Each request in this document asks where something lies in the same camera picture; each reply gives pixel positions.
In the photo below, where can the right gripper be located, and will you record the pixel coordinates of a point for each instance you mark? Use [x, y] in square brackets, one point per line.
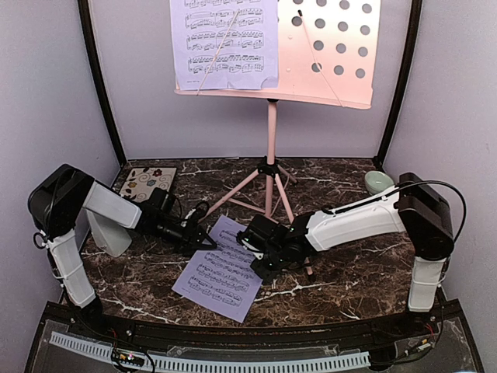
[266, 274]

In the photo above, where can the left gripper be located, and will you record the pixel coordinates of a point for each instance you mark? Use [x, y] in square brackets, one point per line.
[190, 239]

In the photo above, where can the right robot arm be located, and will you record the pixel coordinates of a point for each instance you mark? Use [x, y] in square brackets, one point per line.
[411, 206]

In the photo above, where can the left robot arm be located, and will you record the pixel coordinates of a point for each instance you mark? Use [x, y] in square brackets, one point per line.
[58, 202]

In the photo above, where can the floral patterned tile coaster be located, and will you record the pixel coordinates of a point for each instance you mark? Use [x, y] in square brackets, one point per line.
[140, 182]

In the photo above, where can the pale green ceramic bowl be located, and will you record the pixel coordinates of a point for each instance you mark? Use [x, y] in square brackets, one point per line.
[377, 182]

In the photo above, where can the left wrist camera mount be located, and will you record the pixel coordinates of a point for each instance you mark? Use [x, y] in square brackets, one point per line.
[198, 212]

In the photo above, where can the black front rail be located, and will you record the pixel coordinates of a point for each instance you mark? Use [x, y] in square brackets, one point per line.
[159, 336]

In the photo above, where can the grey slotted cable duct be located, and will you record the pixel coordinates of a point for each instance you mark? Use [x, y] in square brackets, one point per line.
[190, 359]

